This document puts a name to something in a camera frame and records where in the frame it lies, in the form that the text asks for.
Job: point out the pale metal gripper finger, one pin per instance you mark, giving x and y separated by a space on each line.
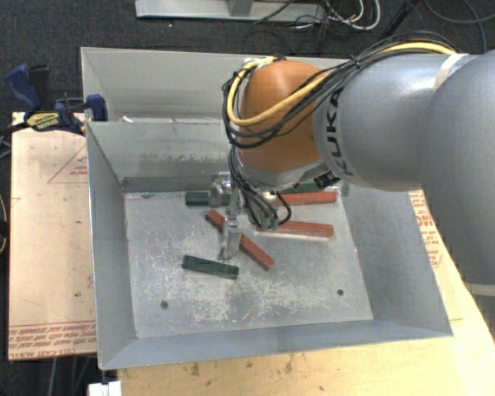
235 241
224 249

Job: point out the dark green flat block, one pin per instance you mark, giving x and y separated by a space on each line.
307 187
197 198
210 267

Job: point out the red-brown flat block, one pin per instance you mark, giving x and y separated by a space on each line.
311 198
309 228
255 251

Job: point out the grey metal bin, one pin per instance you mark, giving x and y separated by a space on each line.
247 299

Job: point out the brown cardboard board red print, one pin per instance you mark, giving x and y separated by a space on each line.
49 229

